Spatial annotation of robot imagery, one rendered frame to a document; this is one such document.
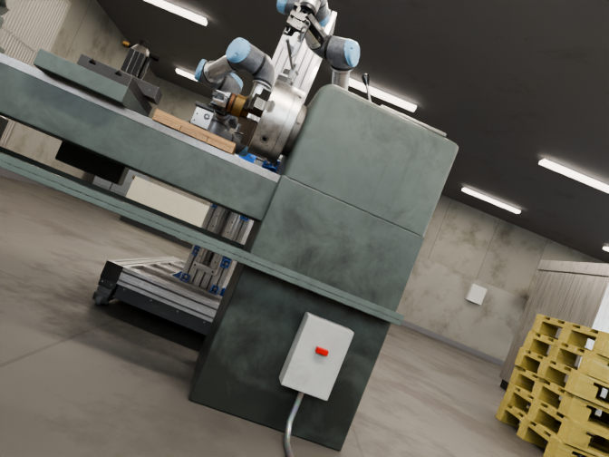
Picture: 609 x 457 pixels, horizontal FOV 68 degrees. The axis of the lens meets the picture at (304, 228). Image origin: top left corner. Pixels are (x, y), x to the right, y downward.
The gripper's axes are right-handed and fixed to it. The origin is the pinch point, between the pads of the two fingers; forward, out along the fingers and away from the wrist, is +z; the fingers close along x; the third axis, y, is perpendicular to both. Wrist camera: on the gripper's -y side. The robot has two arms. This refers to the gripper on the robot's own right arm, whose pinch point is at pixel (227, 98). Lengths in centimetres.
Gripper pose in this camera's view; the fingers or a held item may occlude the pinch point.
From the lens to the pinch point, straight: 188.4
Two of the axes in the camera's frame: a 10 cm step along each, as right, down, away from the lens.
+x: 3.8, -9.2, 0.5
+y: -9.1, -3.8, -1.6
